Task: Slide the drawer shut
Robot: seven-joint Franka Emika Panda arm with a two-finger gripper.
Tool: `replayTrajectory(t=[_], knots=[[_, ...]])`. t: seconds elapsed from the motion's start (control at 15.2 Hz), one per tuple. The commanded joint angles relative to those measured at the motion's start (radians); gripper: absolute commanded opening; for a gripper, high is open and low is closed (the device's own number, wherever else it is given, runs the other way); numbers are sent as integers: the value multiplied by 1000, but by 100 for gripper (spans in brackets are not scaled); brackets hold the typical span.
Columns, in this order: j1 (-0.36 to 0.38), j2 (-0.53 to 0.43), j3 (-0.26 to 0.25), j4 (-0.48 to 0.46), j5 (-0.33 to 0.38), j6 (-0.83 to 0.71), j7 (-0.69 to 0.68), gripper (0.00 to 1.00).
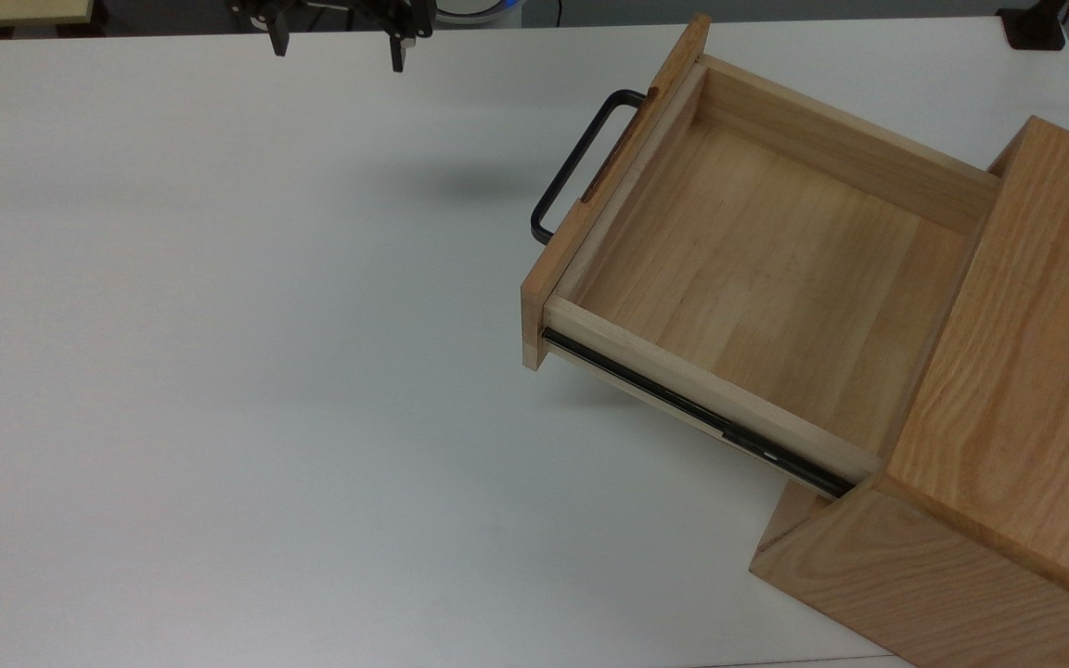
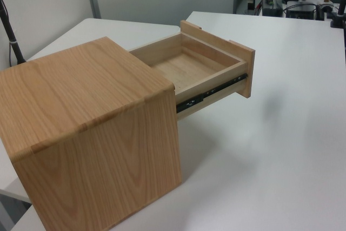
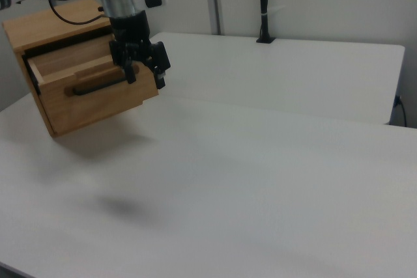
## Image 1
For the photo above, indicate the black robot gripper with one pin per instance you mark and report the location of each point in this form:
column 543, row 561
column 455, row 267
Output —
column 405, row 17

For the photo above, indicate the light wooden sliding drawer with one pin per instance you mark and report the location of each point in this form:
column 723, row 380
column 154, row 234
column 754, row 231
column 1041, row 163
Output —
column 776, row 278

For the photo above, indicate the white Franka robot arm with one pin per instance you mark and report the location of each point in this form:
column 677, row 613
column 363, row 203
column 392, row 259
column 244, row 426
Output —
column 474, row 9

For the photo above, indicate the oak wooden drawer cabinet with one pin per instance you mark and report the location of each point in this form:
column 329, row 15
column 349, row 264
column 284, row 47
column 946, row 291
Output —
column 1036, row 371

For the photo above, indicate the pale yellow board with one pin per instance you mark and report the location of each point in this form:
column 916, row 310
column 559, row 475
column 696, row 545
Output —
column 15, row 9

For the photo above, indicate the black metal drawer slide rail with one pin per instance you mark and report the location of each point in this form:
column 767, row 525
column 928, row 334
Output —
column 627, row 376

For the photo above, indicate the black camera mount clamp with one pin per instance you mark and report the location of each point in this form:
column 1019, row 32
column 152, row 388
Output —
column 1034, row 32

